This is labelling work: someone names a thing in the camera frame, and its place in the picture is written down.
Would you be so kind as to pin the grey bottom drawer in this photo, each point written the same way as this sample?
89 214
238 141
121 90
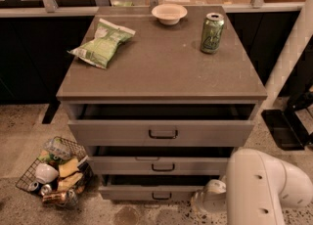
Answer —
155 188

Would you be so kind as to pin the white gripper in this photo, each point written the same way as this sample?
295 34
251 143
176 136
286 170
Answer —
213 199

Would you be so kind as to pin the black wire basket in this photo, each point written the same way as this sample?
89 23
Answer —
73 185

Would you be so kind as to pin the grey middle drawer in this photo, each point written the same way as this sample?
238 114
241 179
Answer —
160 160

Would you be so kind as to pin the green chip bag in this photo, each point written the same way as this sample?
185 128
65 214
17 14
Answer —
99 51

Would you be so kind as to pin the grey drawer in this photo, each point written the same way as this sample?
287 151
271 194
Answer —
155 188
160 160
162 125

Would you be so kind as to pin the green soda can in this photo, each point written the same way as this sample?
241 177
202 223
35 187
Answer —
211 32

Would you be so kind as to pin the black floor tray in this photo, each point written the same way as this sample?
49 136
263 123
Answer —
287 130

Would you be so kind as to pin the grey drawer cabinet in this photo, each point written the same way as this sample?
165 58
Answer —
164 65

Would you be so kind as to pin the clear plastic bottle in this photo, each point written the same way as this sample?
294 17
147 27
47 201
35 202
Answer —
58 149

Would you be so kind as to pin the silver can in basket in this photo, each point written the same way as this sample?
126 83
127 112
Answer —
34 187

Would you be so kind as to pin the brown shiny packet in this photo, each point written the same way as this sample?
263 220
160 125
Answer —
55 197

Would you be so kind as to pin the white bowl on cabinet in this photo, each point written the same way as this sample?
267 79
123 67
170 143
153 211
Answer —
169 14

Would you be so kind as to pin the yellow sponge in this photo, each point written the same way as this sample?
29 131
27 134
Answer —
68 168

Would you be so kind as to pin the grey top drawer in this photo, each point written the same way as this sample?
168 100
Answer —
162 125

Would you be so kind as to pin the white bowl in basket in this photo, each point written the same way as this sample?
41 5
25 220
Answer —
45 173

